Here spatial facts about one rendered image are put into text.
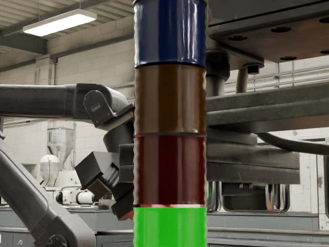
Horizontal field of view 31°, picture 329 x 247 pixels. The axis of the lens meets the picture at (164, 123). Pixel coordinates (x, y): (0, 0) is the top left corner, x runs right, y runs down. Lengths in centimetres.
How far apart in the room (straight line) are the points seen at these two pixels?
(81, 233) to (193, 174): 67
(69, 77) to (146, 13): 1098
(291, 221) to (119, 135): 484
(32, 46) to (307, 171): 736
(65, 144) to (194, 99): 880
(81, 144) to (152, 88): 1051
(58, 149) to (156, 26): 881
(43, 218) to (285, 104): 54
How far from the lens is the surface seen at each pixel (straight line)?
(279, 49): 58
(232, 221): 607
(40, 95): 99
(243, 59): 60
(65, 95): 96
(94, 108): 93
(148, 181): 29
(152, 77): 30
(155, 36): 30
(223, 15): 53
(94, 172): 84
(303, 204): 566
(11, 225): 888
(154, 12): 31
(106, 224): 758
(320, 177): 553
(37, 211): 97
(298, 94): 51
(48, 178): 873
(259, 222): 589
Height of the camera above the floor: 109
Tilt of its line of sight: 7 degrees up
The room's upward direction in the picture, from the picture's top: straight up
